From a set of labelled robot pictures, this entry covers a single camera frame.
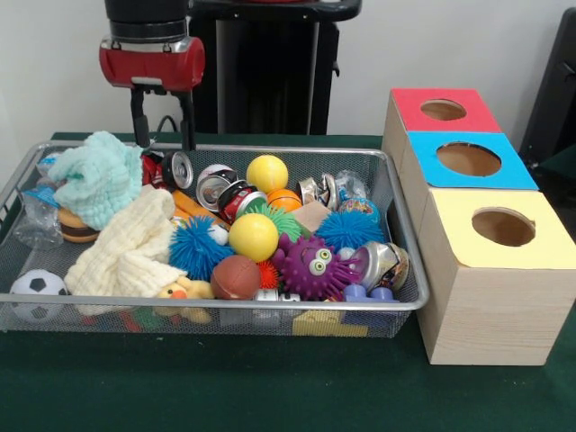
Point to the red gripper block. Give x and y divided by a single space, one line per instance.
153 67

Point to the crushed red soda can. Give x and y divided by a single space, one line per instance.
153 170

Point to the mint green cloth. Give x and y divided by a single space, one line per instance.
99 180

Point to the shallow mesh bin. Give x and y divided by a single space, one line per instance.
225 321

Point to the wooden box with three holes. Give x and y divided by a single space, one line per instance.
495 315

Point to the plain yellow ball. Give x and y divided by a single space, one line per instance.
267 174

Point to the blue spiky rubber ball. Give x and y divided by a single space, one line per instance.
350 231
195 247

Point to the cream waffle cloth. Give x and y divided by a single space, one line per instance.
130 252

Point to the toy hamburger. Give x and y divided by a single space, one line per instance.
74 231

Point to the yellow smiley ball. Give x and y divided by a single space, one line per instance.
253 237

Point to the green spiky rubber ball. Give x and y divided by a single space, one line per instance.
288 220

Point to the brown toy football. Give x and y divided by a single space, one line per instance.
236 278

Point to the black and white soccer ball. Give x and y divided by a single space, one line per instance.
39 283

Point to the purple spiky monster toy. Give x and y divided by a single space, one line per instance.
306 270

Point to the dark green table cloth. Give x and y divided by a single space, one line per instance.
270 387

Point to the black stand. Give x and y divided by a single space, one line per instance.
553 90

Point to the dark green side-table cloth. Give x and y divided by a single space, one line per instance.
562 170

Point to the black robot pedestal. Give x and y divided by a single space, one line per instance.
279 81

